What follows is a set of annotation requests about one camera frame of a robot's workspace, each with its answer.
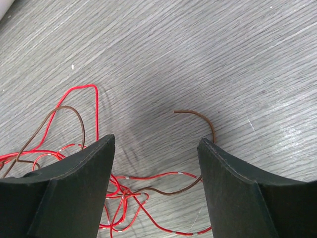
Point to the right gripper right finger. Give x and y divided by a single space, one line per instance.
245 201

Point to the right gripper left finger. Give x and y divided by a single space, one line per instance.
62 200

